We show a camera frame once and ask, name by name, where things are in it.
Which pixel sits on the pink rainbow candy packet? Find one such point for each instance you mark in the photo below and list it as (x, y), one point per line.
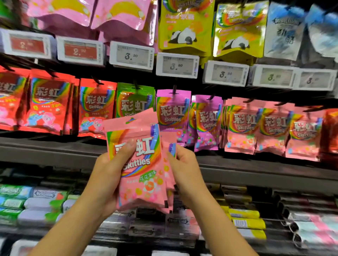
(137, 118)
(169, 142)
(144, 182)

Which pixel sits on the hanging red candy packets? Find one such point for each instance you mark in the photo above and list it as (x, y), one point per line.
(10, 102)
(95, 108)
(47, 105)

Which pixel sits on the hanging green candy packets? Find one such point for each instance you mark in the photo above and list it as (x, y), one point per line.
(134, 101)

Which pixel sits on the person's left hand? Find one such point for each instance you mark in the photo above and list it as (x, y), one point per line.
(104, 182)

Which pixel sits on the stack of dark gum packs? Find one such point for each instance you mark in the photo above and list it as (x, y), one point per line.
(147, 226)

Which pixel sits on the person's right hand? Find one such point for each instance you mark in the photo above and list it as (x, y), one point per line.
(188, 176)

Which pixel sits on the stack of black gum boxes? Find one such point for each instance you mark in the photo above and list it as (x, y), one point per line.
(232, 195)

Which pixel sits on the stack of yellow gum packs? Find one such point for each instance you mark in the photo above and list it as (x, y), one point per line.
(247, 222)

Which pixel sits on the person's left thumb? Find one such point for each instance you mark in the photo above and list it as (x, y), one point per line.
(126, 155)

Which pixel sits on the hanging pink candy packets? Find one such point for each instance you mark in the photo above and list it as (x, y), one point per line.
(241, 129)
(274, 131)
(305, 137)

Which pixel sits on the hanging orange-red candy packets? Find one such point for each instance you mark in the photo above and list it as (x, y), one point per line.
(330, 134)

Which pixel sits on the grey metal shelf ledge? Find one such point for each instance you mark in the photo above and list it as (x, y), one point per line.
(52, 153)

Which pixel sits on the white and blue candy pouch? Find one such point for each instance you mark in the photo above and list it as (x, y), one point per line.
(285, 31)
(323, 34)

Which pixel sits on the pink pouch with yellow print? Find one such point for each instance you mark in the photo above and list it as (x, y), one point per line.
(124, 15)
(63, 10)

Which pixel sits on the stack of pink striped packs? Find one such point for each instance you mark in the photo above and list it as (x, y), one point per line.
(316, 229)

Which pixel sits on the person's left forearm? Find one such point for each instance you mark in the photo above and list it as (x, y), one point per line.
(68, 232)

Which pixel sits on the row of electronic price tags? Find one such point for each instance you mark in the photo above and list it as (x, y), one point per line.
(174, 64)

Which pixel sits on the person's right forearm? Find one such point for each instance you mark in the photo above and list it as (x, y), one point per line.
(219, 229)

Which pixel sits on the stack of white gum packs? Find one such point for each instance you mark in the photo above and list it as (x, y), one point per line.
(42, 208)

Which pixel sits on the yellow panda candy pouch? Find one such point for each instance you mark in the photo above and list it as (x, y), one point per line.
(240, 29)
(186, 26)

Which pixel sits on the person's right thumb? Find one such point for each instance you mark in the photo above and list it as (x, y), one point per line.
(173, 170)

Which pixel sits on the stack of green gum packs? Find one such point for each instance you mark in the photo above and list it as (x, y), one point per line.
(12, 203)

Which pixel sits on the hanging purple candy packets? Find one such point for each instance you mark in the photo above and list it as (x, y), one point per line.
(207, 124)
(173, 113)

